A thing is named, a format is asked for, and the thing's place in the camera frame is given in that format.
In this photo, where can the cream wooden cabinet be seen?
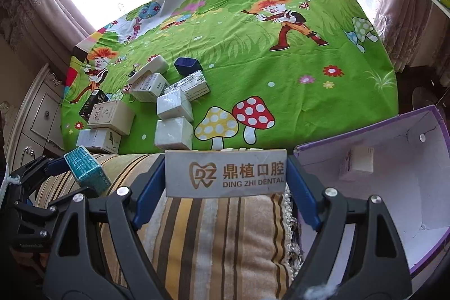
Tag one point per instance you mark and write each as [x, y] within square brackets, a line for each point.
[38, 113]

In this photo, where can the striped beige cushion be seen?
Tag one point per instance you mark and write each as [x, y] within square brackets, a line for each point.
[218, 243]

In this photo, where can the cartoon printed green cloth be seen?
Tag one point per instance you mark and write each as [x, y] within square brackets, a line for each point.
[267, 75]

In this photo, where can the black printed box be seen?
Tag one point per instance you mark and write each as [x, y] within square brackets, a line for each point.
[90, 103]

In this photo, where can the purple cardboard storage box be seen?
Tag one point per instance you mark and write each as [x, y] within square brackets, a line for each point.
[397, 201]

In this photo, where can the beige printed box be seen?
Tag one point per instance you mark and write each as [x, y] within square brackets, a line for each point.
[110, 117]

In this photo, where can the white printed medicine box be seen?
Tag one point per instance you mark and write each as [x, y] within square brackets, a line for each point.
[149, 87]

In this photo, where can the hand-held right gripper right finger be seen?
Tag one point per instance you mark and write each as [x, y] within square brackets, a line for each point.
[302, 194]

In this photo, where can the dark blue box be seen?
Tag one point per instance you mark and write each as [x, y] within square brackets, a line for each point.
[188, 66]

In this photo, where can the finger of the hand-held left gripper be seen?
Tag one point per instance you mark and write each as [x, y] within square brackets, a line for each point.
[38, 210]
[56, 164]

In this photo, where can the long white rounded box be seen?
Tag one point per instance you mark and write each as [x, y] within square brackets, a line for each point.
[149, 67]

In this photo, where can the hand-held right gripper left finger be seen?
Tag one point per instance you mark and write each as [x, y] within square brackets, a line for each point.
[149, 194]

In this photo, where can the teal printed box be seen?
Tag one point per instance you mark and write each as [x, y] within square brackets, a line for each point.
[89, 170]

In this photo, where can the plain white box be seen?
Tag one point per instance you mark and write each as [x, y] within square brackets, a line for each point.
[174, 133]
[174, 105]

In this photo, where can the crumpled white cream box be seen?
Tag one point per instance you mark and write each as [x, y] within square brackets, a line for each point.
[193, 85]

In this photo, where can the small white box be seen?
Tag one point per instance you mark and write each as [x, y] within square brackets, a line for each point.
[357, 163]

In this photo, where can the white box with figure print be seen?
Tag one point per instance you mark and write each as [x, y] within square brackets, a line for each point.
[98, 141]

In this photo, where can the grey box with tooth logo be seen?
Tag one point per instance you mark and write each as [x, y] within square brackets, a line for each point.
[225, 173]

